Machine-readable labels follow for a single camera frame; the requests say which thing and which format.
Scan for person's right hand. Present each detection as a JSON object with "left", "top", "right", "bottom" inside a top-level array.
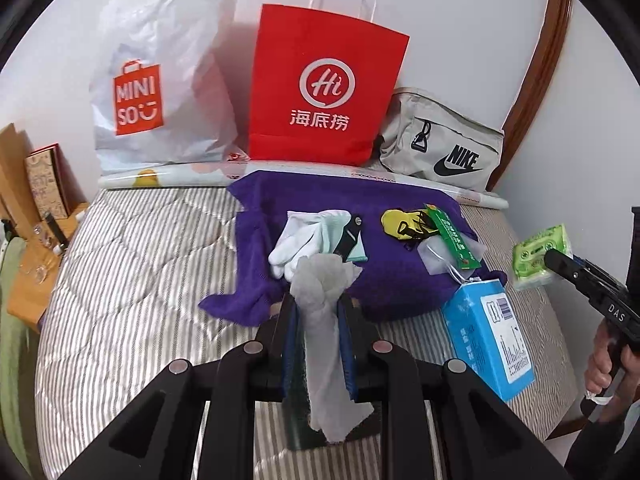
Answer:
[{"left": 586, "top": 320, "right": 616, "bottom": 393}]

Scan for green bedsheet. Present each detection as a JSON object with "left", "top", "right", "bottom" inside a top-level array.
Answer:
[{"left": 0, "top": 235, "right": 41, "bottom": 476}]

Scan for grey waist bag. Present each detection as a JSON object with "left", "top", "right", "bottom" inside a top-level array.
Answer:
[{"left": 376, "top": 86, "right": 506, "bottom": 193}]

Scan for grey white mesh cloth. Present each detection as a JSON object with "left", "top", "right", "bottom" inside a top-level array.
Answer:
[{"left": 287, "top": 254, "right": 376, "bottom": 445}]

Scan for patterned cardboard box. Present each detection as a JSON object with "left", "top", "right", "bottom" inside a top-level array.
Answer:
[{"left": 25, "top": 144, "right": 71, "bottom": 221}]

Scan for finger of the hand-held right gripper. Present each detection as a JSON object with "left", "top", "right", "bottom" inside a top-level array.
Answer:
[
  {"left": 572, "top": 256, "right": 626, "bottom": 293},
  {"left": 544, "top": 250, "right": 601, "bottom": 303}
]

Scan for green card packet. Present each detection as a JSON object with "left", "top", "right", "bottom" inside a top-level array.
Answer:
[{"left": 422, "top": 203, "right": 482, "bottom": 271}]

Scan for brown wooden door frame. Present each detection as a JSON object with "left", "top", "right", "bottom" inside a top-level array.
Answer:
[{"left": 482, "top": 0, "right": 573, "bottom": 196}]

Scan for white gloves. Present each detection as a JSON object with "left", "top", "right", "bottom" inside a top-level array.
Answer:
[{"left": 268, "top": 208, "right": 353, "bottom": 281}]

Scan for blue tissue pack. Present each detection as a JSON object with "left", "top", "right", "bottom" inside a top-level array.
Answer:
[{"left": 441, "top": 278, "right": 536, "bottom": 403}]

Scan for mint sock with black band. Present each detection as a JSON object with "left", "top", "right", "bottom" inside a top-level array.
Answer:
[{"left": 320, "top": 210, "right": 368, "bottom": 265}]

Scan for purple towel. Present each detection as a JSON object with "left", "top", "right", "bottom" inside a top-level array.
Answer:
[{"left": 198, "top": 170, "right": 507, "bottom": 328}]

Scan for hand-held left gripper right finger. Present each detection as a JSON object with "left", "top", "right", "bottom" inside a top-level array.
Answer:
[{"left": 337, "top": 295, "right": 571, "bottom": 480}]

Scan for rolled white printed paper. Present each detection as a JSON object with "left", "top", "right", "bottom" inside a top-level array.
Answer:
[{"left": 97, "top": 157, "right": 510, "bottom": 211}]

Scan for yellow and black sock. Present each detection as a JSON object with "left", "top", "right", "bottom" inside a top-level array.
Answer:
[{"left": 381, "top": 208, "right": 433, "bottom": 243}]

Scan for person's right forearm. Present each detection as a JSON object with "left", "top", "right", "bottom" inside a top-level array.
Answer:
[{"left": 565, "top": 345, "right": 640, "bottom": 480}]

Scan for clear plastic bag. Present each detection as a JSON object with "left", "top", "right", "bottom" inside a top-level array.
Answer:
[{"left": 417, "top": 235, "right": 488, "bottom": 277}]

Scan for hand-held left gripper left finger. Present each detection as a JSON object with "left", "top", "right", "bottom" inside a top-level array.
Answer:
[{"left": 60, "top": 292, "right": 301, "bottom": 480}]

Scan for striped mattress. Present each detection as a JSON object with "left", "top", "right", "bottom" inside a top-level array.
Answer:
[{"left": 32, "top": 187, "right": 588, "bottom": 480}]

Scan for red paper shopping bag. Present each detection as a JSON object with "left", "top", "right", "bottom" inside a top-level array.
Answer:
[{"left": 248, "top": 0, "right": 411, "bottom": 166}]

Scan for green tissue pack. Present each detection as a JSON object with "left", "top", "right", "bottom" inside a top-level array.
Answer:
[{"left": 511, "top": 224, "right": 571, "bottom": 292}]

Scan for wooden bedside shelf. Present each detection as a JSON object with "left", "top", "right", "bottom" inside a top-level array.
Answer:
[{"left": 5, "top": 202, "right": 91, "bottom": 336}]

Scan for wooden headboard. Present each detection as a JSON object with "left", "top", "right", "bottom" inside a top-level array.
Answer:
[{"left": 0, "top": 122, "right": 41, "bottom": 241}]

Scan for white plastic shopping bag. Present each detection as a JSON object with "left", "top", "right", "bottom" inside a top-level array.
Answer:
[{"left": 89, "top": 0, "right": 241, "bottom": 176}]

